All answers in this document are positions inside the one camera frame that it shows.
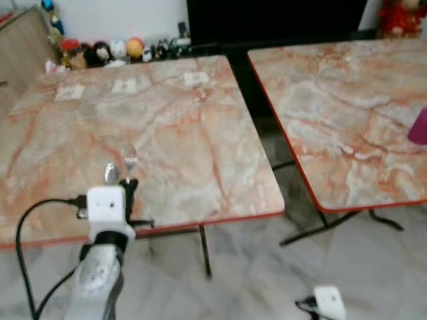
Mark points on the marble folding table with labels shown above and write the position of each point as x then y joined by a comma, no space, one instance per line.
153,146

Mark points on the orange yellow toy figure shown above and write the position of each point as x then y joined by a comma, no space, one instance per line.
135,48

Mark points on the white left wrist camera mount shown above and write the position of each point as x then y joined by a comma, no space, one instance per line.
107,206

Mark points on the white paper label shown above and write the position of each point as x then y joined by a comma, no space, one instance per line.
124,85
196,78
70,92

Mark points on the dark small bottle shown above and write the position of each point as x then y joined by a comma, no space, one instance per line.
182,34

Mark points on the silver metal spoon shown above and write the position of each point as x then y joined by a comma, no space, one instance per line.
111,174

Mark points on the brown wooden cabinet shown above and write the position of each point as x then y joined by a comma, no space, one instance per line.
23,50

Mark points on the red plush doll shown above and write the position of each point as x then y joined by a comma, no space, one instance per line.
400,18

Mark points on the silver metal fork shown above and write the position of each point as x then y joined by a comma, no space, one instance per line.
131,160

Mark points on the black television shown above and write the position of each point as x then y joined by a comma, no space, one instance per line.
273,20

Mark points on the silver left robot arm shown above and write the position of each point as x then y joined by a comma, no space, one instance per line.
97,276

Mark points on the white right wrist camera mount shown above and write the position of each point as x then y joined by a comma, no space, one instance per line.
330,303

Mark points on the black white small figurines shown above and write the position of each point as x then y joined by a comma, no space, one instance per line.
160,50

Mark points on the purple plastic cup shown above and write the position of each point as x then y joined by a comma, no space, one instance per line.
419,126

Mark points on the white toy figure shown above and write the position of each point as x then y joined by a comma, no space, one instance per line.
118,50

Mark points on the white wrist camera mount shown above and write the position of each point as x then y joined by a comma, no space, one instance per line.
330,303
107,206

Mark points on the black plush monkey toy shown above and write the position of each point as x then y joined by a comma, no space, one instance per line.
100,53

